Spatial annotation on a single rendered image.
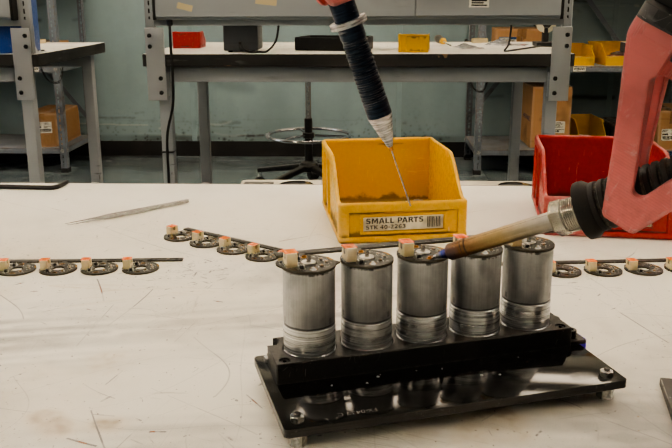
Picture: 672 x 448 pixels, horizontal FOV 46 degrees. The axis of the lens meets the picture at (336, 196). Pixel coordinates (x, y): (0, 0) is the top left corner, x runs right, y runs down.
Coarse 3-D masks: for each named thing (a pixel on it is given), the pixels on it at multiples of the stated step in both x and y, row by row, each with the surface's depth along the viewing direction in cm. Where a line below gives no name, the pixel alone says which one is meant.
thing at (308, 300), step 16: (304, 256) 37; (288, 272) 36; (288, 288) 36; (304, 288) 36; (320, 288) 36; (288, 304) 36; (304, 304) 36; (320, 304) 36; (288, 320) 36; (304, 320) 36; (320, 320) 36; (288, 336) 37; (304, 336) 36; (320, 336) 36; (288, 352) 37; (304, 352) 36; (320, 352) 37
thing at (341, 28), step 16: (352, 0) 33; (336, 16) 33; (352, 16) 33; (352, 32) 33; (352, 48) 33; (368, 48) 34; (352, 64) 34; (368, 64) 34; (368, 80) 34; (368, 96) 34; (384, 96) 34; (368, 112) 34; (384, 112) 34
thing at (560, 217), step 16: (560, 208) 33; (512, 224) 35; (528, 224) 34; (544, 224) 34; (560, 224) 33; (576, 224) 33; (464, 240) 36; (480, 240) 35; (496, 240) 35; (512, 240) 35; (448, 256) 36; (464, 256) 36
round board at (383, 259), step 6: (372, 252) 38; (378, 252) 38; (384, 252) 38; (342, 258) 37; (378, 258) 37; (384, 258) 37; (390, 258) 37; (348, 264) 37; (354, 264) 36; (360, 264) 36; (366, 264) 36; (378, 264) 36; (384, 264) 36; (390, 264) 37
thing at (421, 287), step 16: (400, 272) 38; (416, 272) 37; (432, 272) 37; (400, 288) 38; (416, 288) 37; (432, 288) 37; (400, 304) 38; (416, 304) 38; (432, 304) 38; (400, 320) 38; (416, 320) 38; (432, 320) 38; (400, 336) 38; (416, 336) 38; (432, 336) 38
